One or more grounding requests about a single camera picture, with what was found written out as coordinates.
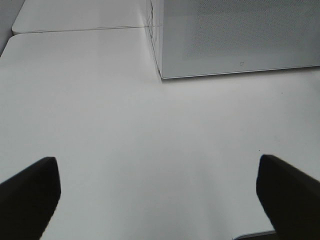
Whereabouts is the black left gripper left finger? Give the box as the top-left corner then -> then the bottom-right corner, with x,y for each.
0,157 -> 61,240

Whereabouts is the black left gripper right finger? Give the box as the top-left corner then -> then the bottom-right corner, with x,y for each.
256,154 -> 320,240

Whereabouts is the white microwave door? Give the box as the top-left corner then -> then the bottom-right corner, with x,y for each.
156,0 -> 320,79

